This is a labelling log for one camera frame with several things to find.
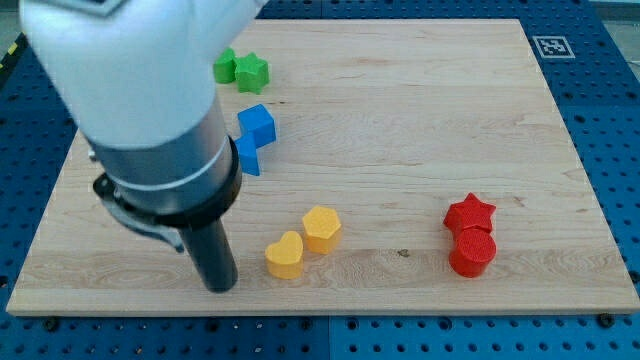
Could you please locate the black flange clamp ring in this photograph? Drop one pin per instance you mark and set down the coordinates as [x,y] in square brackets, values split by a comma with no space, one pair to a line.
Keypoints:
[176,194]

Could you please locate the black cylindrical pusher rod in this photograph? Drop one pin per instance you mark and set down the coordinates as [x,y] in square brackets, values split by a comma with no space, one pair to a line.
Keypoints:
[211,254]

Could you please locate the yellow heart block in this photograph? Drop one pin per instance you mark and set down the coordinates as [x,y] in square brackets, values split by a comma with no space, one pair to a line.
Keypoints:
[284,259]

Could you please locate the yellow hexagon block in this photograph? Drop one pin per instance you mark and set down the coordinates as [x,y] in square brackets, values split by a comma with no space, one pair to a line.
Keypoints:
[323,229]

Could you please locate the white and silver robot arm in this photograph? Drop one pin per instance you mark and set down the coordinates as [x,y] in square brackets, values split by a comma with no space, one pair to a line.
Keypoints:
[137,78]

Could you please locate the light wooden board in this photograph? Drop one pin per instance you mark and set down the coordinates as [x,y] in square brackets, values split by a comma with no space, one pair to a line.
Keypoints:
[388,122]

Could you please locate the blue triangular block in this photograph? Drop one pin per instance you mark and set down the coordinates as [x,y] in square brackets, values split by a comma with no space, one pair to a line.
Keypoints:
[248,155]

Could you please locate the blue cube block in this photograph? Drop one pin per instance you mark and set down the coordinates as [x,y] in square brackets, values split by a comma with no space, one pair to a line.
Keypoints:
[258,122]

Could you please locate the green rounded block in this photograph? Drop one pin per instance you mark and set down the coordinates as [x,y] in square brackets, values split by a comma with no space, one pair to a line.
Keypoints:
[225,66]

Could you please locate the green star block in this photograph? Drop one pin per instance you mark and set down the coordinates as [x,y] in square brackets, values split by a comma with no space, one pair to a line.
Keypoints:
[251,73]

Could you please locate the red cylinder block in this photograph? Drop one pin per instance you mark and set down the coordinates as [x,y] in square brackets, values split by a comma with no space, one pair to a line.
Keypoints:
[473,251]

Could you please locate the red star block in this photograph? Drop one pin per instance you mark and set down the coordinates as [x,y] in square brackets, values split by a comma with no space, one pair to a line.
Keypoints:
[471,213]

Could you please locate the white fiducial marker tag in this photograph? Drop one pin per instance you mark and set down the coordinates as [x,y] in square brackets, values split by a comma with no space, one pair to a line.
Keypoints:
[553,47]

